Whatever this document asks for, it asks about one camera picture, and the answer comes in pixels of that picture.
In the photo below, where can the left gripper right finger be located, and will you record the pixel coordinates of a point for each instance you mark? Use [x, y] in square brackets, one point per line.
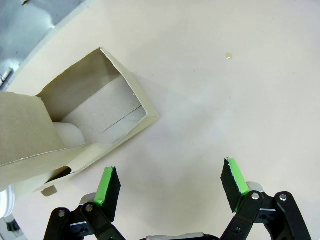
[233, 185]

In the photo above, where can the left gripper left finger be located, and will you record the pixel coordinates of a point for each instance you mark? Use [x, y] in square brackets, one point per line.
[110, 195]

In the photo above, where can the brown cardboard cup carrier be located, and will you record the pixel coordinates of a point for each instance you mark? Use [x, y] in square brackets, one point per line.
[75, 90]

